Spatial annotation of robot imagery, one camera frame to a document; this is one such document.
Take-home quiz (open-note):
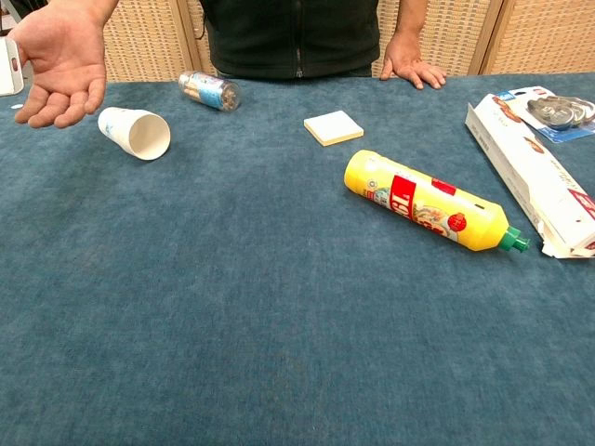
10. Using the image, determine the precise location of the person's left hand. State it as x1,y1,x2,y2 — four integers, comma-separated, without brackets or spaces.
379,33,448,91

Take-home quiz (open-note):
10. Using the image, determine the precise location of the person's right hand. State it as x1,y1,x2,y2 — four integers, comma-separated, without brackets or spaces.
7,0,109,130

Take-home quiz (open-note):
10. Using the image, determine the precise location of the white rectangular card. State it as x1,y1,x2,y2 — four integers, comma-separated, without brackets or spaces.
0,36,25,98

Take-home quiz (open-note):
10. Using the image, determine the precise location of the person's right forearm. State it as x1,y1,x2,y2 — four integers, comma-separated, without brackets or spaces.
95,0,123,24

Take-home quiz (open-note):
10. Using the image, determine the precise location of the person's left forearm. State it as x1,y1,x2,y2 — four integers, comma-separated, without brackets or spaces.
392,0,430,42

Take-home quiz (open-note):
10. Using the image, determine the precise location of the person's black jacket torso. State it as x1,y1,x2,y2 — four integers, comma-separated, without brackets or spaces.
198,0,383,80

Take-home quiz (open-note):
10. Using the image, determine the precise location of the wicker folding screen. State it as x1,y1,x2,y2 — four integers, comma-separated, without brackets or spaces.
99,0,595,84

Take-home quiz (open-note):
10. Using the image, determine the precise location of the white paper cup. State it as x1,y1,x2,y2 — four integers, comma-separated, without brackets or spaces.
97,106,172,162

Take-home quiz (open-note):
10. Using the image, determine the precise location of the white square notepad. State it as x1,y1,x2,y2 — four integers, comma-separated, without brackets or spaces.
303,110,365,148

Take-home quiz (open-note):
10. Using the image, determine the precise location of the yellow bottle green cap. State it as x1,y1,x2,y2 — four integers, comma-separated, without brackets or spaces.
343,149,532,255

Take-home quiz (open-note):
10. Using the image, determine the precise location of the clear plastic snack jar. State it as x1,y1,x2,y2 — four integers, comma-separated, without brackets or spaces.
178,70,243,112

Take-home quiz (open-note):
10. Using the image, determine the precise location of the long white cardboard box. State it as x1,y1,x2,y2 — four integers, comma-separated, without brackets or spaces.
464,92,595,259

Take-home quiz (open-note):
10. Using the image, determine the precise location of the correction tape blister pack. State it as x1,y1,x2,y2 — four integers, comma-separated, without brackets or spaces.
492,85,595,144

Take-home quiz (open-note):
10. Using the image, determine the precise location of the blue felt table mat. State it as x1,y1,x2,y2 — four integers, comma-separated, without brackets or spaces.
0,72,595,446

